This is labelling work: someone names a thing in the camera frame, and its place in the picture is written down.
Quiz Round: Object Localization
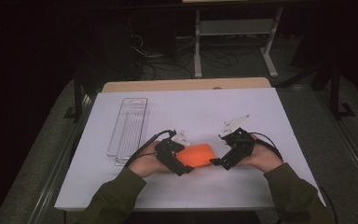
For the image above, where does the tangle of floor cables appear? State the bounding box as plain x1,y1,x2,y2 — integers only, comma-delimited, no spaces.
127,31,241,80

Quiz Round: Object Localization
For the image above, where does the person's right hand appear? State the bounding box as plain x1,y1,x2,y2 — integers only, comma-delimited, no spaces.
238,133,283,174

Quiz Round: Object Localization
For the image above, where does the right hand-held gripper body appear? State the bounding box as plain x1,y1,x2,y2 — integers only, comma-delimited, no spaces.
218,114,256,172

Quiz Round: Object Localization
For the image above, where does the clear plastic tray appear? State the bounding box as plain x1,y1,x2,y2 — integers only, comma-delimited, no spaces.
105,97,151,167

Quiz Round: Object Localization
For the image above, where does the grey metal floor rail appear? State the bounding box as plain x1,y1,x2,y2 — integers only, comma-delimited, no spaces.
318,90,358,195
27,92,98,224

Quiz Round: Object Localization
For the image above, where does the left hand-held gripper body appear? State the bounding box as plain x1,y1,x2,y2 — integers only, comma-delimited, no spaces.
154,130,191,175

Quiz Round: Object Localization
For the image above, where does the white metal table frame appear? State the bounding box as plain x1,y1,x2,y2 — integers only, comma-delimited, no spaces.
193,6,284,79

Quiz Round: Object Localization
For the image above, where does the orange phone case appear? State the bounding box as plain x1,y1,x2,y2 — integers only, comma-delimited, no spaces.
175,142,216,169

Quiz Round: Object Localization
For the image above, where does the beige wooden table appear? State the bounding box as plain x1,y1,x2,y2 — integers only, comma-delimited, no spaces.
101,77,272,93

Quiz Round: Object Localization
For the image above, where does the person's left hand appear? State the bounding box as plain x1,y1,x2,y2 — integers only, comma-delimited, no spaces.
127,141,172,179

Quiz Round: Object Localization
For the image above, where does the black metal stand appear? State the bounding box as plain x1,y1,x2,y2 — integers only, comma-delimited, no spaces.
328,61,357,121
62,70,91,123

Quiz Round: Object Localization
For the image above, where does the right hand-held gripper black cable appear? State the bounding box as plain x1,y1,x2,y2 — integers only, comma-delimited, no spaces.
249,132,338,224

